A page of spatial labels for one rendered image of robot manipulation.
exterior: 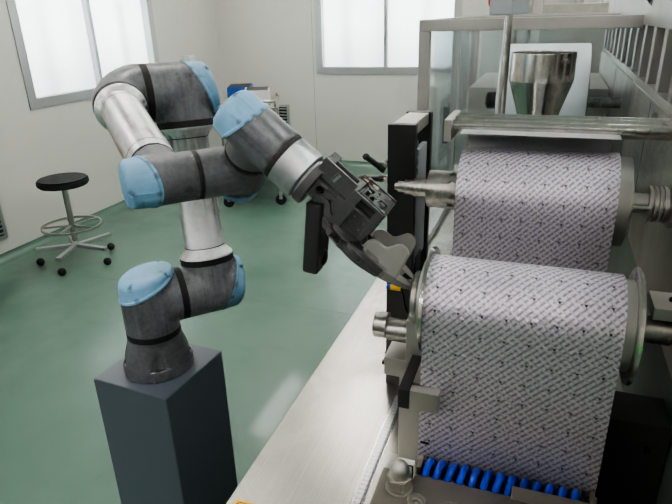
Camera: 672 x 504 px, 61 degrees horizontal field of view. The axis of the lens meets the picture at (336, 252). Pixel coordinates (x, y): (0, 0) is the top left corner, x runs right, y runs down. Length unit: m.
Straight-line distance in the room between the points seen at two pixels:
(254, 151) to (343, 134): 5.90
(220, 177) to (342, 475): 0.53
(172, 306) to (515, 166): 0.74
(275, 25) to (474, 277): 6.23
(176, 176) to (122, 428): 0.72
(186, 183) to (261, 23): 6.12
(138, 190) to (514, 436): 0.61
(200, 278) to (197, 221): 0.12
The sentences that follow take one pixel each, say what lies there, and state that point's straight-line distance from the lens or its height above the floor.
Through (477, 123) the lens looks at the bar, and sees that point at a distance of 0.97.
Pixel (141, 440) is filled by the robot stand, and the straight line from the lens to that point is 1.39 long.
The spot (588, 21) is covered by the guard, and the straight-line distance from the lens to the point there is 1.67.
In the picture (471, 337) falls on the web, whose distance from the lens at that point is 0.75.
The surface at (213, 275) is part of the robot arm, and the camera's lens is 1.26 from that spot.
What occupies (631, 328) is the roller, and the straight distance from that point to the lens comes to 0.75.
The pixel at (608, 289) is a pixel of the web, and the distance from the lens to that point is 0.76.
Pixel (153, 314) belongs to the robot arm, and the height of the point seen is 1.06.
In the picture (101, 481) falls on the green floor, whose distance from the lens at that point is 2.52.
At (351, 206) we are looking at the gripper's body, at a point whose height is 1.38.
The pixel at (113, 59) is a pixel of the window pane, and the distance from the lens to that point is 5.79.
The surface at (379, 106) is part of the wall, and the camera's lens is 6.51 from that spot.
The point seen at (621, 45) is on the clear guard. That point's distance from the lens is 1.69.
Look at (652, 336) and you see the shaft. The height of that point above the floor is 1.25.
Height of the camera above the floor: 1.62
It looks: 22 degrees down
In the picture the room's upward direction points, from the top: 2 degrees counter-clockwise
